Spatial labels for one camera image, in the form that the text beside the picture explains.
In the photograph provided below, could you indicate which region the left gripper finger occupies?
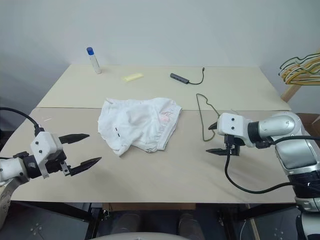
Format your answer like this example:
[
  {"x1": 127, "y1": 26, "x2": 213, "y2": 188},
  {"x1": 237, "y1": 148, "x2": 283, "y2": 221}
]
[
  {"x1": 68, "y1": 156, "x2": 103, "y2": 177},
  {"x1": 57, "y1": 133, "x2": 90, "y2": 146}
]

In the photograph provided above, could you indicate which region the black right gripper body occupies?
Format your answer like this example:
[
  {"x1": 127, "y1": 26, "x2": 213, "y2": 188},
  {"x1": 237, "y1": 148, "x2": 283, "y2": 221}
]
[{"x1": 223, "y1": 133, "x2": 242, "y2": 157}]

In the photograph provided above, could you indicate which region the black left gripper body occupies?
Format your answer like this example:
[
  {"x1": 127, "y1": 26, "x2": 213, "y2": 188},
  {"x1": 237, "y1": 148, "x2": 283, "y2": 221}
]
[{"x1": 44, "y1": 149, "x2": 73, "y2": 177}]

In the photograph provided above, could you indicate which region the thin green wire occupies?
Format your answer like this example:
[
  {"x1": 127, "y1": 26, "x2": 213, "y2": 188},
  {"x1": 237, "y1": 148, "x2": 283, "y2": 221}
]
[{"x1": 196, "y1": 93, "x2": 221, "y2": 143}]

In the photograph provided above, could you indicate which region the white garment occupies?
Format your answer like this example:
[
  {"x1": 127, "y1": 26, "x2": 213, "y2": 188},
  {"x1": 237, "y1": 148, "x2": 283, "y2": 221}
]
[{"x1": 97, "y1": 97, "x2": 183, "y2": 158}]

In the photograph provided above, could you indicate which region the flat cardboard under table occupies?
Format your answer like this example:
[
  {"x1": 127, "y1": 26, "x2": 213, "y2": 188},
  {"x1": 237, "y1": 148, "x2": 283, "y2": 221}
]
[{"x1": 108, "y1": 202, "x2": 198, "y2": 214}]

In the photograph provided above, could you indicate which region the dark rounded shape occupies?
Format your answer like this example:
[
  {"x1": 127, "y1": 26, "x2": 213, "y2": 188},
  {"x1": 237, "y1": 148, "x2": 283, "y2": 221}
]
[{"x1": 178, "y1": 212, "x2": 201, "y2": 236}]

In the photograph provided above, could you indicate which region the clear bottle with blue cap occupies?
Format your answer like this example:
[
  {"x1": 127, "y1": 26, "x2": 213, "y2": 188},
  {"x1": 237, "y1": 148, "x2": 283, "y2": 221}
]
[{"x1": 86, "y1": 46, "x2": 103, "y2": 75}]

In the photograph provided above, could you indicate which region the brown cardboard box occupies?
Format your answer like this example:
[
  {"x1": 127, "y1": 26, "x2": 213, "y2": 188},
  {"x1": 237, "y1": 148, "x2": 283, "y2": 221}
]
[{"x1": 296, "y1": 112, "x2": 320, "y2": 137}]

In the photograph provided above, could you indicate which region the pale yellow block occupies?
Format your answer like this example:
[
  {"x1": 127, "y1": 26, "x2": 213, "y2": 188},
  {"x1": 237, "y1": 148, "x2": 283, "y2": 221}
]
[{"x1": 121, "y1": 72, "x2": 144, "y2": 82}]

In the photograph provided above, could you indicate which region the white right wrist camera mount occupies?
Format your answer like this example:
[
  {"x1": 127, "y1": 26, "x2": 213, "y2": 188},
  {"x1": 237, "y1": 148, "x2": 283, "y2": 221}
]
[{"x1": 216, "y1": 112, "x2": 253, "y2": 147}]

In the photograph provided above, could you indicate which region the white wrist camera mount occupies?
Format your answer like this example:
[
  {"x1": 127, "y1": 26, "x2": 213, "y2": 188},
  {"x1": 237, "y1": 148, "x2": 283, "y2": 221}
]
[
  {"x1": 216, "y1": 112, "x2": 253, "y2": 147},
  {"x1": 30, "y1": 131, "x2": 65, "y2": 180}
]

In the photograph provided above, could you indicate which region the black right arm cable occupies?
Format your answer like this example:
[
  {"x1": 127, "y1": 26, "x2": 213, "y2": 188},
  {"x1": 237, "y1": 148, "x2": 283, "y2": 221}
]
[{"x1": 224, "y1": 135, "x2": 320, "y2": 195}]

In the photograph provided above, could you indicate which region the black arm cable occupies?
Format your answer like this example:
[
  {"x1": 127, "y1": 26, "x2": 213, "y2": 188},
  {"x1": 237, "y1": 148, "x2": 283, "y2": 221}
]
[
  {"x1": 224, "y1": 135, "x2": 320, "y2": 195},
  {"x1": 0, "y1": 107, "x2": 45, "y2": 136}
]

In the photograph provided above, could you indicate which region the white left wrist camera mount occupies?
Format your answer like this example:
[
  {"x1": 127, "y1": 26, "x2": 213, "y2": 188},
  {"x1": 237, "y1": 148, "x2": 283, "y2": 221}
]
[{"x1": 30, "y1": 131, "x2": 65, "y2": 180}]

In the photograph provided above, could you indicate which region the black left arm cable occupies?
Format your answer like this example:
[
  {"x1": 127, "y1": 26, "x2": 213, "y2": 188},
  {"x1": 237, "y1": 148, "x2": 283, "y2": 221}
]
[{"x1": 0, "y1": 107, "x2": 45, "y2": 136}]

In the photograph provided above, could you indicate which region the grey USB hub with cable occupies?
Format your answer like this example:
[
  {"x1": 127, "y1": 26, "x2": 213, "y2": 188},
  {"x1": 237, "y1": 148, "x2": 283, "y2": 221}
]
[{"x1": 170, "y1": 66, "x2": 207, "y2": 86}]

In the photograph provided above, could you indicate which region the stack of wire hangers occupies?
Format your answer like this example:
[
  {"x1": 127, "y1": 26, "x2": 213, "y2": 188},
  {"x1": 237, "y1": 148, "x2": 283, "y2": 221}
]
[{"x1": 277, "y1": 49, "x2": 320, "y2": 87}]

